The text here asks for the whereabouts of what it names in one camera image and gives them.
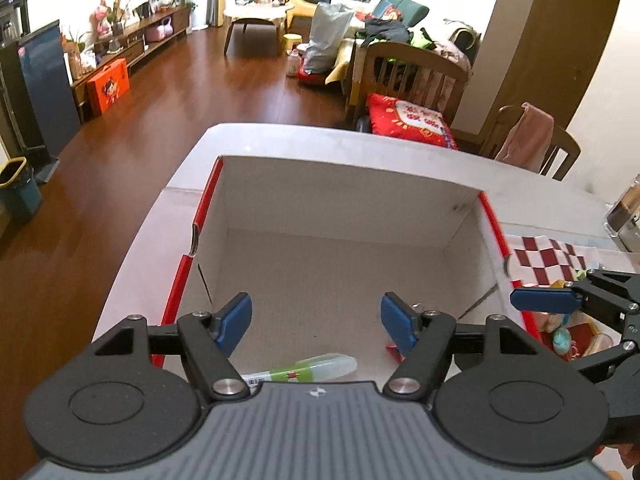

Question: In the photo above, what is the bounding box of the white green tube bottle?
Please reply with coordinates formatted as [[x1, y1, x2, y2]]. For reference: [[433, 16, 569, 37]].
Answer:
[[242, 353, 358, 387]]

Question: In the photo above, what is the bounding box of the glass jar dark liquid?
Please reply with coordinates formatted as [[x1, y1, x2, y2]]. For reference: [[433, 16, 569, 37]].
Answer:
[[604, 174, 640, 252]]

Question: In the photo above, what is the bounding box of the red checkered table mat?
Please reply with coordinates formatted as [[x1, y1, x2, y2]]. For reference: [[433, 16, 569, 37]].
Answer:
[[503, 233, 640, 361]]

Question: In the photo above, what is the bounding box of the red cardboard box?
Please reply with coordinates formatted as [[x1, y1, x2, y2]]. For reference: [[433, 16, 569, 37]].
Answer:
[[163, 156, 535, 384]]

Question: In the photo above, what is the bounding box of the chair with pink towel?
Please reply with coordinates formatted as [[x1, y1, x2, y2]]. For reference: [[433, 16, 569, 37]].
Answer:
[[480, 102, 582, 181]]

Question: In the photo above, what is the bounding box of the red printed cushion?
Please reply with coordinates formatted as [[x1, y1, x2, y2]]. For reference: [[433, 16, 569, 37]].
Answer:
[[367, 93, 457, 150]]

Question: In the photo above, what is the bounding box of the teal trash bin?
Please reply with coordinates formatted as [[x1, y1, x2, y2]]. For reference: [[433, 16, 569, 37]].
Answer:
[[0, 157, 42, 223]]

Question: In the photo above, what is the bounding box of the wooden dining chair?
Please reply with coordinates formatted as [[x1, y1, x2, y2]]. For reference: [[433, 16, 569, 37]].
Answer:
[[350, 41, 471, 127]]

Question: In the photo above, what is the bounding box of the dark blue appliance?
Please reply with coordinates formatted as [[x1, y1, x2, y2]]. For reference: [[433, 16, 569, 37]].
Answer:
[[18, 21, 80, 156]]

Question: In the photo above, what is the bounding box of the orange gift box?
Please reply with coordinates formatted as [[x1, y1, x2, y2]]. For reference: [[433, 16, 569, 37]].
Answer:
[[86, 58, 130, 116]]

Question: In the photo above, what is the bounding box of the wooden tv console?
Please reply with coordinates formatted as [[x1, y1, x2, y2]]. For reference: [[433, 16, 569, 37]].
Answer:
[[70, 6, 191, 124]]

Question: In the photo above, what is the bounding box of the white plastic bag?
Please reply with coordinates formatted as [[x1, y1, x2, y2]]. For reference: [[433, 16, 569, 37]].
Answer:
[[303, 2, 354, 74]]

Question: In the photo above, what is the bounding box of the oval coffee table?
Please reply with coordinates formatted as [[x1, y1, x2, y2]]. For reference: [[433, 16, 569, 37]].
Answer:
[[224, 2, 293, 55]]

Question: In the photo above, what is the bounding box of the yellow giraffe toy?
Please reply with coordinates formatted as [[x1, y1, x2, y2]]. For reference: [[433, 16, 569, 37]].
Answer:
[[286, 0, 317, 28]]

